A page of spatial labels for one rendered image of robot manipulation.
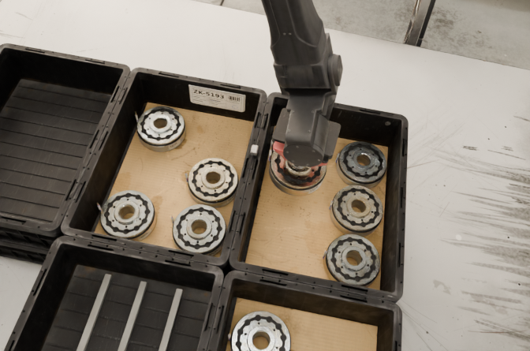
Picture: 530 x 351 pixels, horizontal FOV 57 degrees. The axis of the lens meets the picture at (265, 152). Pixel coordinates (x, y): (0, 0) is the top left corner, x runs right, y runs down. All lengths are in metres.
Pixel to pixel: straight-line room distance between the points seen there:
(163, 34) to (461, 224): 0.96
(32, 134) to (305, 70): 0.71
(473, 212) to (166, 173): 0.73
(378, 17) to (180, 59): 1.51
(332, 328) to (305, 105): 0.44
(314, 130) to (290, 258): 0.37
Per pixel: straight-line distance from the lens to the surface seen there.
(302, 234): 0.99
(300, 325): 0.94
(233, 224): 0.88
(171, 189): 1.03
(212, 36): 1.49
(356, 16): 2.69
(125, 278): 0.97
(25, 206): 1.09
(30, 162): 1.14
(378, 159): 1.08
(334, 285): 0.86
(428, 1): 1.68
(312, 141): 0.66
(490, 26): 2.91
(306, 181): 0.87
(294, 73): 0.66
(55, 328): 0.98
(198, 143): 1.09
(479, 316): 1.19
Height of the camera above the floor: 1.73
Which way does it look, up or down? 57 degrees down
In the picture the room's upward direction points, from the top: 6 degrees clockwise
